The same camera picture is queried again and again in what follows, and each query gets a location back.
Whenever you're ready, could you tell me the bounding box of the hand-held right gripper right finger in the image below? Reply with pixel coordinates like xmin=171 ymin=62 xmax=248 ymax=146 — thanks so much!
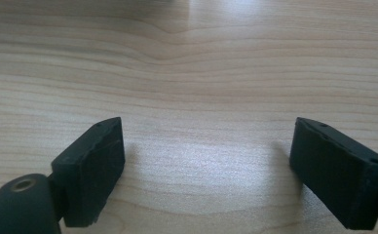
xmin=288 ymin=116 xmax=378 ymax=231

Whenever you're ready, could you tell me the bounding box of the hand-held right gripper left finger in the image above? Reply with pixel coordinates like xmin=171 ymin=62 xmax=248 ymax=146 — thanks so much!
xmin=51 ymin=116 xmax=127 ymax=228

